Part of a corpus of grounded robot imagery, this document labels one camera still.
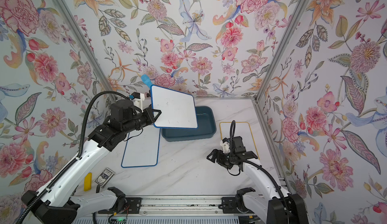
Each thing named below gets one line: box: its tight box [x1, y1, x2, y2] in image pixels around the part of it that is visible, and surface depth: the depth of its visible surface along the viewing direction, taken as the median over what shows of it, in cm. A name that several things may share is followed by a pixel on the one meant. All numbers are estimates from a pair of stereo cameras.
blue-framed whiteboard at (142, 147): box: [120, 123, 161, 168], surface depth 92 cm
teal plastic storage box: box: [160, 105, 217, 142], surface depth 102 cm
